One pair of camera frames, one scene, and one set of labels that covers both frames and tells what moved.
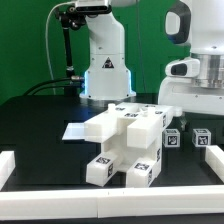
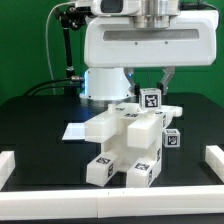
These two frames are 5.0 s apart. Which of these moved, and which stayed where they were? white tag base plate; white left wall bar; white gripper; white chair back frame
Moved: white gripper
Stayed: white tag base plate; white chair back frame; white left wall bar
